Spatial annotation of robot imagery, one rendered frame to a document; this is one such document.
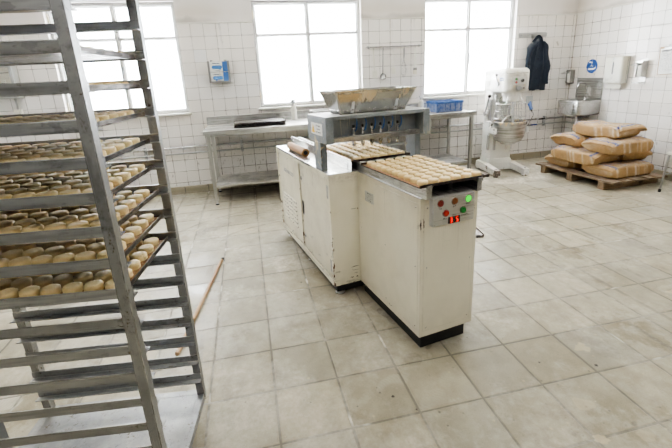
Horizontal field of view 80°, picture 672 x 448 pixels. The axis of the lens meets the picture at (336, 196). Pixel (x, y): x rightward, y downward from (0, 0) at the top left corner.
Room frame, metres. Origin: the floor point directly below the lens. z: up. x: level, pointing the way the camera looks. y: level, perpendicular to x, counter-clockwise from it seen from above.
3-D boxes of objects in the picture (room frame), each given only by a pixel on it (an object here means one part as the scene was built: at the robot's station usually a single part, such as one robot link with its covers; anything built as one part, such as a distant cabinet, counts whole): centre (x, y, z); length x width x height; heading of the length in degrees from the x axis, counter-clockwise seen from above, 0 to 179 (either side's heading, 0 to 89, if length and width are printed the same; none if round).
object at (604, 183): (4.97, -3.33, 0.06); 1.20 x 0.80 x 0.11; 14
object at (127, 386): (1.35, 0.92, 0.24); 0.64 x 0.03 x 0.03; 95
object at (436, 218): (1.82, -0.55, 0.77); 0.24 x 0.04 x 0.14; 112
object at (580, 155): (4.93, -3.12, 0.32); 0.72 x 0.42 x 0.17; 16
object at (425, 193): (2.68, -0.06, 0.87); 2.01 x 0.03 x 0.07; 22
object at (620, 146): (4.70, -3.38, 0.47); 0.72 x 0.42 x 0.17; 107
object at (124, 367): (1.35, 0.92, 0.33); 0.64 x 0.03 x 0.03; 95
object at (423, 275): (2.16, -0.42, 0.45); 0.70 x 0.34 x 0.90; 22
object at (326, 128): (2.63, -0.23, 1.01); 0.72 x 0.33 x 0.34; 112
